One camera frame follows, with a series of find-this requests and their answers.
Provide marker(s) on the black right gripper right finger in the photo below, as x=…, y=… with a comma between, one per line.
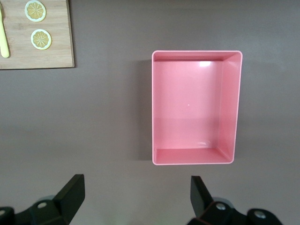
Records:
x=201, y=199

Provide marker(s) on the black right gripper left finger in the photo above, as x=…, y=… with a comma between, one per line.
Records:
x=68, y=199

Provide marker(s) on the pink plastic bin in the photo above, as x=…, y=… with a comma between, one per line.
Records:
x=187, y=105

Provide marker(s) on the wooden cutting board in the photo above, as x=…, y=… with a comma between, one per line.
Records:
x=58, y=47

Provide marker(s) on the lemon slice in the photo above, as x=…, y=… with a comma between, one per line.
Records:
x=35, y=10
x=41, y=39

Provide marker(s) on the yellow plastic fork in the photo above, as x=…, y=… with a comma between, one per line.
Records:
x=3, y=39

